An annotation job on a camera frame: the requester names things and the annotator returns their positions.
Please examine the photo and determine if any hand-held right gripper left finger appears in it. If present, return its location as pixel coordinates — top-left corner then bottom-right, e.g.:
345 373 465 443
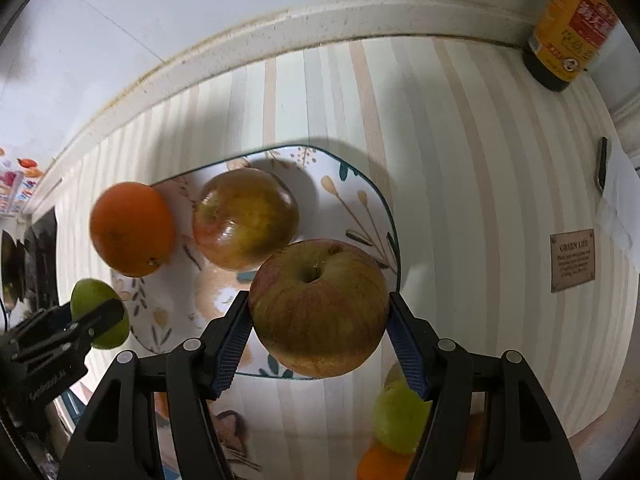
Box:
57 290 256 480

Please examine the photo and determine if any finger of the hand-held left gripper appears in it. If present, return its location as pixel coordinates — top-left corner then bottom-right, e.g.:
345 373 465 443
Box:
70 299 126 347

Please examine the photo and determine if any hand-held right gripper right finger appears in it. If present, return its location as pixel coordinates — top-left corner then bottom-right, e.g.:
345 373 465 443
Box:
387 291 583 480

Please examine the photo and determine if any green lime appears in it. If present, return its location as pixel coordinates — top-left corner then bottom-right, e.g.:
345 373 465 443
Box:
70 278 132 350
374 364 434 456

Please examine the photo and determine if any large red-green apple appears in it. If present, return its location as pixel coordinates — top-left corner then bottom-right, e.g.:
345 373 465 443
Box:
248 239 391 378

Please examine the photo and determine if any floral ceramic plate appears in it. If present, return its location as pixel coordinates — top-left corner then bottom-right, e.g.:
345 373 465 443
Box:
110 144 402 382

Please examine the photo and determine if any orange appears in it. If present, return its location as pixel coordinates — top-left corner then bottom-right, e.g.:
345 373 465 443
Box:
89 181 177 278
355 439 417 480

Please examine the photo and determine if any glossy red-green apple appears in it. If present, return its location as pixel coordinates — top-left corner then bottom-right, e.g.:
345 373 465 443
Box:
192 167 301 272

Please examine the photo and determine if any colourful printed packet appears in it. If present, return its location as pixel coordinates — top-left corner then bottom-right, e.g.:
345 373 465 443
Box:
0 147 42 219

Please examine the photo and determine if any striped table mat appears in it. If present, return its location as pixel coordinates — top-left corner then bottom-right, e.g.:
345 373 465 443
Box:
30 35 640 480

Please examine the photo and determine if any white paper towel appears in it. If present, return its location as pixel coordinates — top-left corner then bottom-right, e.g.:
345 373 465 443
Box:
595 139 640 272

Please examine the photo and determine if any dark sauce bottle yellow label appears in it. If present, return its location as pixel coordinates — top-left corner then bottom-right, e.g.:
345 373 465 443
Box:
522 0 619 94

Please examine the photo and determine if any black utensil handle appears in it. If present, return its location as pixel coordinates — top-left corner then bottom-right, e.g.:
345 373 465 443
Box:
595 136 612 194

